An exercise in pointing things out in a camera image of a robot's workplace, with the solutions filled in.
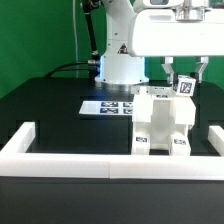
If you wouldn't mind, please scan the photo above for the thin white cable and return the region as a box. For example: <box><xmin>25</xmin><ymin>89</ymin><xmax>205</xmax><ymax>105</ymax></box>
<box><xmin>72</xmin><ymin>0</ymin><xmax>80</xmax><ymax>79</ymax></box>

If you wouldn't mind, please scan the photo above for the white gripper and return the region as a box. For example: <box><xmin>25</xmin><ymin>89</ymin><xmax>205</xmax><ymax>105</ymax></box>
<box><xmin>127</xmin><ymin>0</ymin><xmax>224</xmax><ymax>84</ymax></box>

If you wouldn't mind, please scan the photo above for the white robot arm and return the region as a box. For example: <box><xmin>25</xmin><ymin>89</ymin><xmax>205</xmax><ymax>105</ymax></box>
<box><xmin>95</xmin><ymin>0</ymin><xmax>224</xmax><ymax>89</ymax></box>

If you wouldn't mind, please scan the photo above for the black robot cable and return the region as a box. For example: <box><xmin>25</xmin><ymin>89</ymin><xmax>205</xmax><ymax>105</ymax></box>
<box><xmin>44</xmin><ymin>61</ymin><xmax>100</xmax><ymax>79</ymax></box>

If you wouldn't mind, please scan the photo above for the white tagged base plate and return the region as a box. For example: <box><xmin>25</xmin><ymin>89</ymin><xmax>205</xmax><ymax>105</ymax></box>
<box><xmin>79</xmin><ymin>101</ymin><xmax>133</xmax><ymax>116</ymax></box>

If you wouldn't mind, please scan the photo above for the white tagged cube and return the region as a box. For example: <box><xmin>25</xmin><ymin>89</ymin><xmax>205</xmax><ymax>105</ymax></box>
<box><xmin>173</xmin><ymin>75</ymin><xmax>196</xmax><ymax>97</ymax></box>

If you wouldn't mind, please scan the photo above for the white U-shaped fence frame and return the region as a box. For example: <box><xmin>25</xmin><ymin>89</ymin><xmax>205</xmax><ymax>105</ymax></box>
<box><xmin>0</xmin><ymin>122</ymin><xmax>224</xmax><ymax>181</ymax></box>

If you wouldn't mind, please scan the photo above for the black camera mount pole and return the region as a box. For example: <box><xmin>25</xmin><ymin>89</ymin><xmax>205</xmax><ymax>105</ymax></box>
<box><xmin>81</xmin><ymin>0</ymin><xmax>100</xmax><ymax>60</ymax></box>

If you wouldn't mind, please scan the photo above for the white chair seat part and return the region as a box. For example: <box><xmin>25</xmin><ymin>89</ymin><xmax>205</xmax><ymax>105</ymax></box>
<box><xmin>133</xmin><ymin>98</ymin><xmax>193</xmax><ymax>149</ymax></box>

